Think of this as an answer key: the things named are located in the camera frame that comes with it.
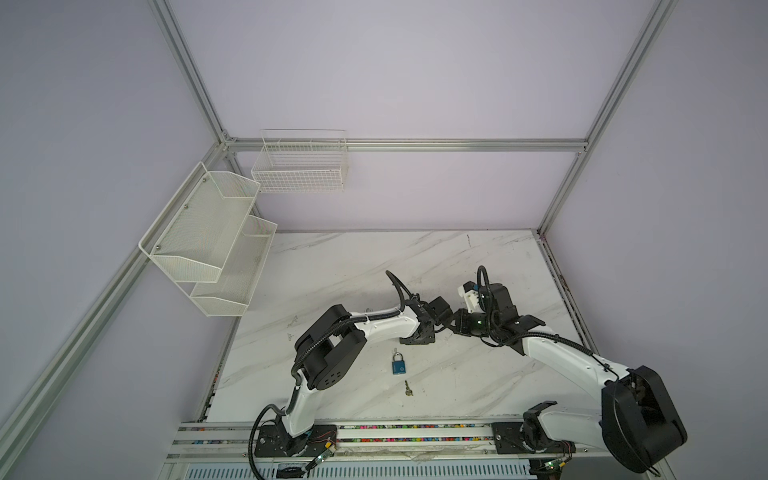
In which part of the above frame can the aluminium frame horizontal beam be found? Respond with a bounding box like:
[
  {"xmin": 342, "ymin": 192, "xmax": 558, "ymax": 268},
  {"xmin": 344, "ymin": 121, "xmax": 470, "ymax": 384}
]
[{"xmin": 228, "ymin": 138, "xmax": 589, "ymax": 153}]

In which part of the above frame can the upper white mesh shelf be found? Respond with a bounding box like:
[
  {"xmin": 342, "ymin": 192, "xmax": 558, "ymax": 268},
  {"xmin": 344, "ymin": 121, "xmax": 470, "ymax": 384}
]
[{"xmin": 138, "ymin": 163, "xmax": 260, "ymax": 283}]

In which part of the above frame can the lower white mesh shelf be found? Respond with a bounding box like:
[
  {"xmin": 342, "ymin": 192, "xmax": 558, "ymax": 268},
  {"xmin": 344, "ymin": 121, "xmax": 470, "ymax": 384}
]
[{"xmin": 191, "ymin": 215, "xmax": 277, "ymax": 317}]

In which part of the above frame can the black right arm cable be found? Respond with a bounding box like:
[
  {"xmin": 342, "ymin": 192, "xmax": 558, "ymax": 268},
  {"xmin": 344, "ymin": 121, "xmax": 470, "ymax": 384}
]
[{"xmin": 475, "ymin": 265, "xmax": 661, "ymax": 479}]

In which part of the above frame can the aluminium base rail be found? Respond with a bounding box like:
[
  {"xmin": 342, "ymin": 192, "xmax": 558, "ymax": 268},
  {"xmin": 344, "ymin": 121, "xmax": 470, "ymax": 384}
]
[{"xmin": 160, "ymin": 418, "xmax": 637, "ymax": 479}]

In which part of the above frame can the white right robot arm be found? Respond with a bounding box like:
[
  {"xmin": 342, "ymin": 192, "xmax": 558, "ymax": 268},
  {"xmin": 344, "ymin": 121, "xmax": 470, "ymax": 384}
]
[{"xmin": 448, "ymin": 281, "xmax": 688, "ymax": 473}]

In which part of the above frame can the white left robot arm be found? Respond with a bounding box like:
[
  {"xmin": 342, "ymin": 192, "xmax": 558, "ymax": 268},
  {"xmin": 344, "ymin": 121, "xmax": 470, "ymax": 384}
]
[{"xmin": 257, "ymin": 295, "xmax": 453, "ymax": 457}]

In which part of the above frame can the white mesh shelf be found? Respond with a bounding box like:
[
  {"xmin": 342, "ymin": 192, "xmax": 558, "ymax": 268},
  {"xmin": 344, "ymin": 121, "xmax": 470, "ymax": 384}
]
[
  {"xmin": 191, "ymin": 215, "xmax": 277, "ymax": 317},
  {"xmin": 138, "ymin": 163, "xmax": 260, "ymax": 283}
]

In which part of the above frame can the white wire basket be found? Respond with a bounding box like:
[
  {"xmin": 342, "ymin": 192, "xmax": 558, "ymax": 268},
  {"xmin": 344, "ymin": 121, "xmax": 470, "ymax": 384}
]
[{"xmin": 251, "ymin": 129, "xmax": 348, "ymax": 194}]

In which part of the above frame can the aluminium frame corner post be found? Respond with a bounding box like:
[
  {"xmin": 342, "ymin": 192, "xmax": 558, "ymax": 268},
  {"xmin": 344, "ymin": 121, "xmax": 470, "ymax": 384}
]
[{"xmin": 536, "ymin": 0, "xmax": 678, "ymax": 236}]

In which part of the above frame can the large blue padlock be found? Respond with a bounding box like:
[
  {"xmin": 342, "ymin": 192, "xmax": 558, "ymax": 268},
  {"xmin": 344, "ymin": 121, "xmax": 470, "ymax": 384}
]
[{"xmin": 391, "ymin": 351, "xmax": 407, "ymax": 375}]

